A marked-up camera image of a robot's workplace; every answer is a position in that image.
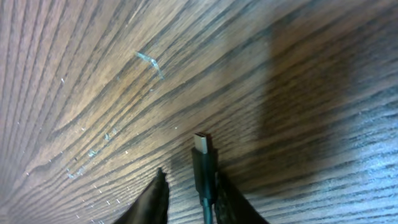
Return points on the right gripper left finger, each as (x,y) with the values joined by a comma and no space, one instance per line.
(151,206)

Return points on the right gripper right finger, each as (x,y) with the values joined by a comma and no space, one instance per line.
(231,207)

